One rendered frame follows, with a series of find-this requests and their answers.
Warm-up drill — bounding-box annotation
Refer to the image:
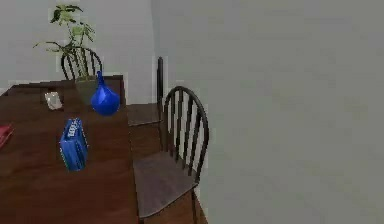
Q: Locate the red book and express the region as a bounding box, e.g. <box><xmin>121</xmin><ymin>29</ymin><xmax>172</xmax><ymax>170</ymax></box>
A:
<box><xmin>0</xmin><ymin>123</ymin><xmax>15</xmax><ymax>150</ymax></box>

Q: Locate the green house plant in pot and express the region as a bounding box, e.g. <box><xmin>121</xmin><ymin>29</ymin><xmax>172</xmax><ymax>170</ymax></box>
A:
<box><xmin>32</xmin><ymin>3</ymin><xmax>100</xmax><ymax>106</ymax></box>

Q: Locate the blue vase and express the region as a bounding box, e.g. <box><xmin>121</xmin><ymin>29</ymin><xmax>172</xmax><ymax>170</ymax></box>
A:
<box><xmin>90</xmin><ymin>70</ymin><xmax>121</xmax><ymax>117</ymax></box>

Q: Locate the small white cup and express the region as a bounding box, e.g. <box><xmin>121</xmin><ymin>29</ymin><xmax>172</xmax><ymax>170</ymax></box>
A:
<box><xmin>44</xmin><ymin>91</ymin><xmax>64</xmax><ymax>111</ymax></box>

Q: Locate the dark spindle-back chair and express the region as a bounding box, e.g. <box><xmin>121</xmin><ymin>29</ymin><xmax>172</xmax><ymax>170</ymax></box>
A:
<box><xmin>132</xmin><ymin>85</ymin><xmax>210</xmax><ymax>224</ymax></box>
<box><xmin>60</xmin><ymin>46</ymin><xmax>104</xmax><ymax>82</ymax></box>
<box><xmin>126</xmin><ymin>56</ymin><xmax>166</xmax><ymax>152</ymax></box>

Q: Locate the blue box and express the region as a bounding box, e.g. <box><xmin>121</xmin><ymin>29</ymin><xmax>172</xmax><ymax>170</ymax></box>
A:
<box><xmin>59</xmin><ymin>117</ymin><xmax>89</xmax><ymax>173</ymax></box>

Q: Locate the dark brown wooden table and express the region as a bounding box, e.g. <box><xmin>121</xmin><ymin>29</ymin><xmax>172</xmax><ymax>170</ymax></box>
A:
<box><xmin>0</xmin><ymin>75</ymin><xmax>140</xmax><ymax>224</ymax></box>

